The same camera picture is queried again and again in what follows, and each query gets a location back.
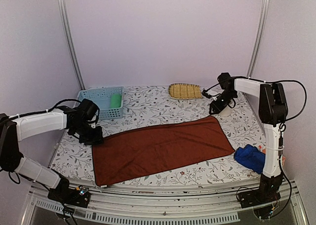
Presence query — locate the blue rolled towel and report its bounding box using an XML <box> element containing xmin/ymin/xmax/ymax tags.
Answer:
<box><xmin>234</xmin><ymin>144</ymin><xmax>266</xmax><ymax>174</ymax></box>

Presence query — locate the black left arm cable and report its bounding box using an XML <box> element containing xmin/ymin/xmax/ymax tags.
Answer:
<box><xmin>7</xmin><ymin>99</ymin><xmax>83</xmax><ymax>118</ymax></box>

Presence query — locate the woven bamboo tray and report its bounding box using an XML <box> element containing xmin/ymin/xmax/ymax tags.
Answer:
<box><xmin>168</xmin><ymin>83</ymin><xmax>202</xmax><ymax>100</ymax></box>

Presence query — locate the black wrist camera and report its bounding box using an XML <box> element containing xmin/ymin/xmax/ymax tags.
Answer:
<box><xmin>217</xmin><ymin>72</ymin><xmax>232</xmax><ymax>89</ymax></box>
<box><xmin>78</xmin><ymin>98</ymin><xmax>100</xmax><ymax>121</ymax></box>

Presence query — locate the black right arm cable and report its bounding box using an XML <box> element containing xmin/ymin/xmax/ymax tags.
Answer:
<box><xmin>201</xmin><ymin>79</ymin><xmax>308</xmax><ymax>220</ymax></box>

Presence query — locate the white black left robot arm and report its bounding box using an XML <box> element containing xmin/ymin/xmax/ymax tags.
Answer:
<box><xmin>0</xmin><ymin>99</ymin><xmax>103</xmax><ymax>202</ymax></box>

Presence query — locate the light blue plastic basket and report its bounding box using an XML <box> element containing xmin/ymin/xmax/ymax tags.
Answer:
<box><xmin>77</xmin><ymin>86</ymin><xmax>124</xmax><ymax>120</ymax></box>

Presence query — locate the green microfiber towel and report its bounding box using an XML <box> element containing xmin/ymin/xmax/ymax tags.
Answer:
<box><xmin>110</xmin><ymin>93</ymin><xmax>122</xmax><ymax>109</ymax></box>

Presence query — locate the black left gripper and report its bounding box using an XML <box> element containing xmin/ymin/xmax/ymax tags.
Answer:
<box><xmin>72</xmin><ymin>121</ymin><xmax>104</xmax><ymax>145</ymax></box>

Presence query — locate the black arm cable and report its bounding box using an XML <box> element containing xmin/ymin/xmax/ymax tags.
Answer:
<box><xmin>7</xmin><ymin>99</ymin><xmax>83</xmax><ymax>118</ymax></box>
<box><xmin>201</xmin><ymin>79</ymin><xmax>308</xmax><ymax>220</ymax></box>

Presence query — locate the cream cylindrical cup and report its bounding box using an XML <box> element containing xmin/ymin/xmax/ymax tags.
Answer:
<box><xmin>219</xmin><ymin>107</ymin><xmax>232</xmax><ymax>117</ymax></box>

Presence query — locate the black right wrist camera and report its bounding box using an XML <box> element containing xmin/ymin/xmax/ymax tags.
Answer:
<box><xmin>217</xmin><ymin>72</ymin><xmax>232</xmax><ymax>89</ymax></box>

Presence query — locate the orange patterned towel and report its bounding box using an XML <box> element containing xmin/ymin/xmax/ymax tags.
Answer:
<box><xmin>258</xmin><ymin>145</ymin><xmax>266</xmax><ymax>154</ymax></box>

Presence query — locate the aluminium front rail base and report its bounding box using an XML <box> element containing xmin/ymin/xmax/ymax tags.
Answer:
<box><xmin>21</xmin><ymin>179</ymin><xmax>311</xmax><ymax>225</ymax></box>

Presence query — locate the right aluminium frame post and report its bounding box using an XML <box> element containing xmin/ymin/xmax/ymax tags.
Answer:
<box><xmin>246</xmin><ymin>0</ymin><xmax>270</xmax><ymax>77</ymax></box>

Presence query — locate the left aluminium frame post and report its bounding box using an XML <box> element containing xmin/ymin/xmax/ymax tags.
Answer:
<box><xmin>57</xmin><ymin>0</ymin><xmax>85</xmax><ymax>90</ymax></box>

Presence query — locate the aluminium frame post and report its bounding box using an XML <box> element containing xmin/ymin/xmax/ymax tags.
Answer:
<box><xmin>57</xmin><ymin>0</ymin><xmax>85</xmax><ymax>90</ymax></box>
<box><xmin>246</xmin><ymin>0</ymin><xmax>270</xmax><ymax>77</ymax></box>

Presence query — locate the brown towel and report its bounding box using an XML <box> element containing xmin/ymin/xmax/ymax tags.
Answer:
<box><xmin>92</xmin><ymin>116</ymin><xmax>235</xmax><ymax>187</ymax></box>

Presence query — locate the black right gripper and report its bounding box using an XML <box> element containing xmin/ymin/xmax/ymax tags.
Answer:
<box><xmin>209</xmin><ymin>90</ymin><xmax>237</xmax><ymax>114</ymax></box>

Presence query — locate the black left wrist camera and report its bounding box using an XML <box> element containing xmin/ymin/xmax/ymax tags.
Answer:
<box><xmin>78</xmin><ymin>98</ymin><xmax>100</xmax><ymax>121</ymax></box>

